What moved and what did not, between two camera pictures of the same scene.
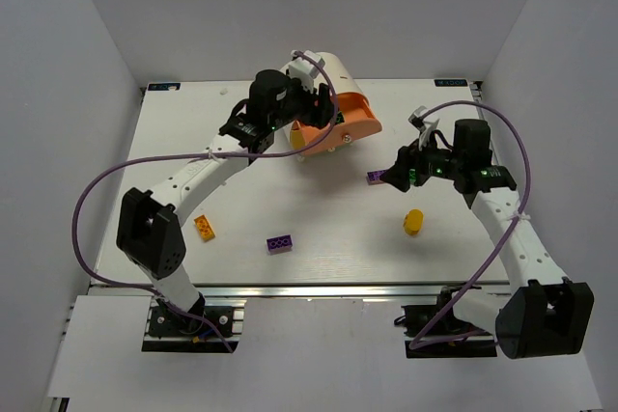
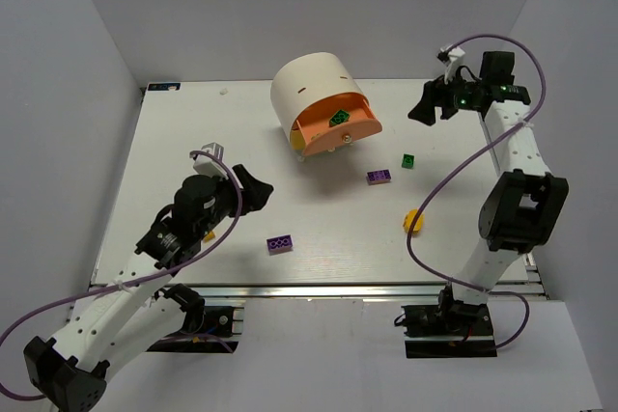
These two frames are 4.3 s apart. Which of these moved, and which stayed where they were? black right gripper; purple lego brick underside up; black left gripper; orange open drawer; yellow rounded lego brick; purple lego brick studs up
Moved: black right gripper; black left gripper
Stayed: purple lego brick underside up; yellow rounded lego brick; purple lego brick studs up; orange open drawer
